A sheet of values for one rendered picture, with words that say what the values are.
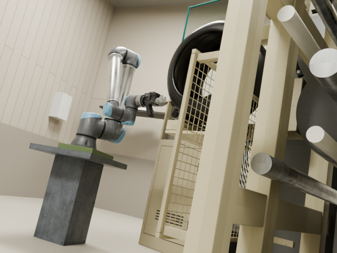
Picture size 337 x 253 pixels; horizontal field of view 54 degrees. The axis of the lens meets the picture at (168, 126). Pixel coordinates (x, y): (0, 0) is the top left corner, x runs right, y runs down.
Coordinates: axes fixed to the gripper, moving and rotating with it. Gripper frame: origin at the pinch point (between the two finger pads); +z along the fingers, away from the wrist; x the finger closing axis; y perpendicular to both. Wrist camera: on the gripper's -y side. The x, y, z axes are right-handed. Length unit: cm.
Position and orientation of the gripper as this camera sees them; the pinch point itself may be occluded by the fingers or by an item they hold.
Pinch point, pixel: (165, 103)
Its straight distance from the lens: 214.5
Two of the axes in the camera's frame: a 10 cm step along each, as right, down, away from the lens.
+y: 2.0, -9.6, 1.9
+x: 6.2, 2.8, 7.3
